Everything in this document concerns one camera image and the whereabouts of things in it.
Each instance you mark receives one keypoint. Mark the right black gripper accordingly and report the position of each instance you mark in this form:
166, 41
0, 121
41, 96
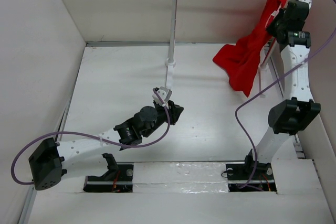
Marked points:
271, 27

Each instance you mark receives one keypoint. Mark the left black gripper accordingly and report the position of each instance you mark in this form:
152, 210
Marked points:
173, 111

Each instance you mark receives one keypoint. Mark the red t shirt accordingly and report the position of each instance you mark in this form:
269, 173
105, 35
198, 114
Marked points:
241, 61

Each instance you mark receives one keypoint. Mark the pink clothes hanger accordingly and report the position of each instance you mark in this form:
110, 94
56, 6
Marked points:
273, 15

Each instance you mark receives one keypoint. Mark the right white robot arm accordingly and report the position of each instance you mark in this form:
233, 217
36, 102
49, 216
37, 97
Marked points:
298, 109

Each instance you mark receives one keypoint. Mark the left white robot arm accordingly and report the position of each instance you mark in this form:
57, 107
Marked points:
53, 161

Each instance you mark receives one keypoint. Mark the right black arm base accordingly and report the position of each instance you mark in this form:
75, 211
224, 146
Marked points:
244, 177

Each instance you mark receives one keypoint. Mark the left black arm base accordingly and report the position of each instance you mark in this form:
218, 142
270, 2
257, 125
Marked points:
117, 179

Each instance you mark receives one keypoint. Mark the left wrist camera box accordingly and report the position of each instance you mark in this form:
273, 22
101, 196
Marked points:
161, 95

